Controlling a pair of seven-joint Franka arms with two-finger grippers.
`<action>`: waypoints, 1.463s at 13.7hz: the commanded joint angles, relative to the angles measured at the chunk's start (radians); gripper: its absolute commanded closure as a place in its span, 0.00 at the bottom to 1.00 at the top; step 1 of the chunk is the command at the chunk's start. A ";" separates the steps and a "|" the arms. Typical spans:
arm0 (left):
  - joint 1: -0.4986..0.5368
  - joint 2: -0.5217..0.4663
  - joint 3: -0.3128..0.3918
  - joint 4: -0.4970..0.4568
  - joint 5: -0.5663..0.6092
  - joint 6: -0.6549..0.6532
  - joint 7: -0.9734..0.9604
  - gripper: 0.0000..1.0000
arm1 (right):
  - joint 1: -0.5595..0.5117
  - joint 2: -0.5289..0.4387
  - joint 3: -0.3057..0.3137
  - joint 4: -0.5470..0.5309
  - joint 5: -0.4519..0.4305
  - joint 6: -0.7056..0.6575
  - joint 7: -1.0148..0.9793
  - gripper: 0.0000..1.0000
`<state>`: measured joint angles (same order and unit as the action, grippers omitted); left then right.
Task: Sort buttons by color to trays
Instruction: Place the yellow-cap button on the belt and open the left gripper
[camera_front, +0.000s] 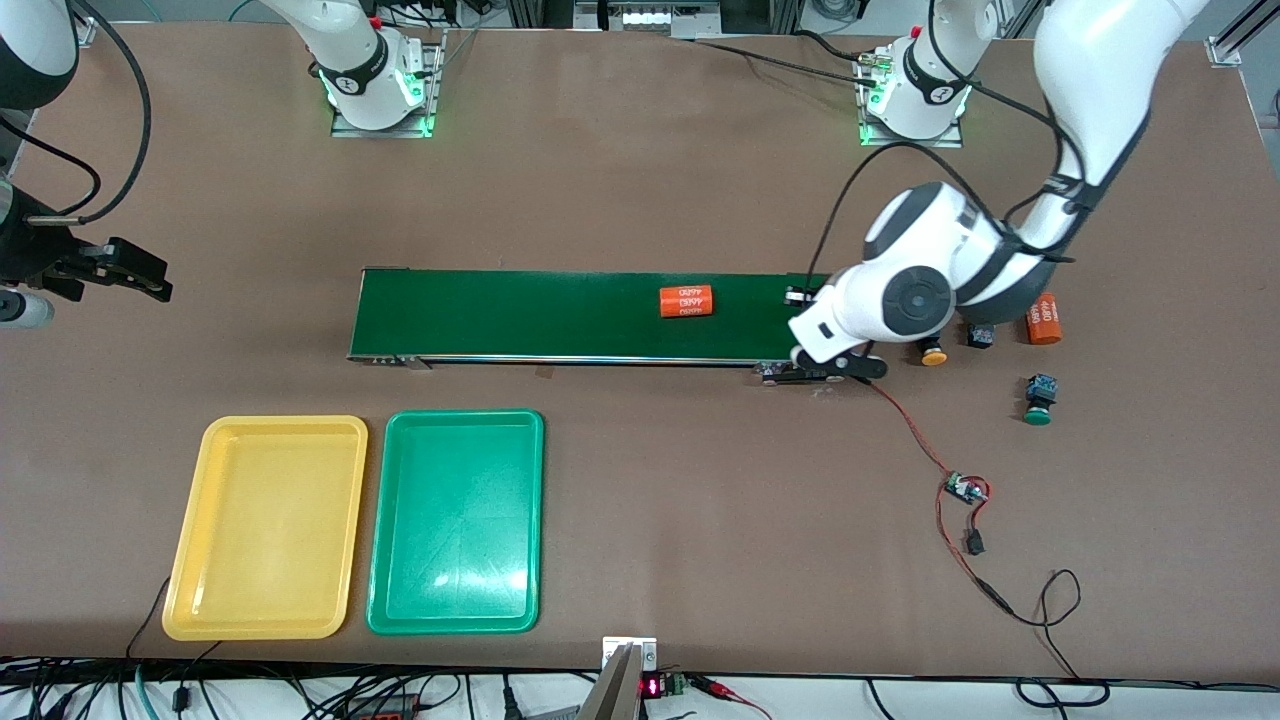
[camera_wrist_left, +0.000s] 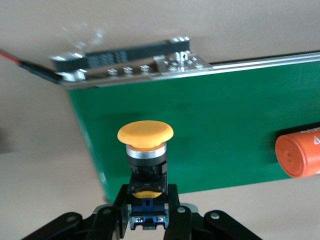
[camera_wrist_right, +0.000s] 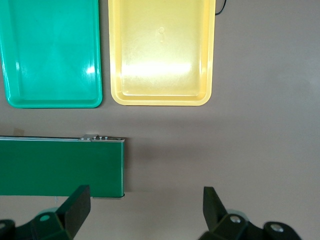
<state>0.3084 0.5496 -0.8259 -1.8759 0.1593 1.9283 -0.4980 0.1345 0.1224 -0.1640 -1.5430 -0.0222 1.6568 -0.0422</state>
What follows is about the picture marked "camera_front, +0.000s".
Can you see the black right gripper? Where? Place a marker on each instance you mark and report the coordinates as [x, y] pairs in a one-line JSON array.
[[28, 250]]

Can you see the orange cylinder with white print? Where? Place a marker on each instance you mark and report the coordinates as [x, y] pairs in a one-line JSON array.
[[1045, 322], [686, 302]]

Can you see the yellow mushroom push button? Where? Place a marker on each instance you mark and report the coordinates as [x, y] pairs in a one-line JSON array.
[[934, 354]]

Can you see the green mushroom push button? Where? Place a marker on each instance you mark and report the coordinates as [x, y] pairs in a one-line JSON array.
[[1040, 392], [981, 337]]

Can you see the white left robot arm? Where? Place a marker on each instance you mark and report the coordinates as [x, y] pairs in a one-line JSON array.
[[920, 290]]

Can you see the green conveyor belt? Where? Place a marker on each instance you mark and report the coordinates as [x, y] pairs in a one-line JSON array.
[[560, 315]]

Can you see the small green circuit board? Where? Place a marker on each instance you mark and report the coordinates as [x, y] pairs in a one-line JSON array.
[[965, 489]]

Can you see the yellow plastic tray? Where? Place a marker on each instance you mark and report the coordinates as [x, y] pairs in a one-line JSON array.
[[265, 540]]

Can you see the small black plug connector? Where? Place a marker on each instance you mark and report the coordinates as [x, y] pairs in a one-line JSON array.
[[974, 544]]

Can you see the silver lit control device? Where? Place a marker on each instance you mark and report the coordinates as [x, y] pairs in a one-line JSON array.
[[645, 18]]

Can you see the red clip lead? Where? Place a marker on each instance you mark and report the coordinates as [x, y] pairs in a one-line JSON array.
[[715, 688]]

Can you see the green plastic tray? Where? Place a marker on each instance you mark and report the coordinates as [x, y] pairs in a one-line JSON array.
[[455, 540]]

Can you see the red digit display module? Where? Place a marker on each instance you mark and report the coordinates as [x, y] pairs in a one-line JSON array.
[[652, 687]]

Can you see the grey metal pole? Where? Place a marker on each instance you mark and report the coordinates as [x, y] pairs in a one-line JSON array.
[[610, 695]]

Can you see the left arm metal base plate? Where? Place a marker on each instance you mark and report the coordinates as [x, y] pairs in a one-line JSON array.
[[950, 142]]

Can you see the aluminium frame profile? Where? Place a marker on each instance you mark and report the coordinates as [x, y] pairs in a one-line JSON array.
[[1228, 50], [88, 35]]

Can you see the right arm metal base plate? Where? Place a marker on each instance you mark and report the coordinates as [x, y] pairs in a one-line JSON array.
[[433, 100]]

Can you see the silver metal bracket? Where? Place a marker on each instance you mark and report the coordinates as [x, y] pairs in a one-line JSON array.
[[646, 652]]

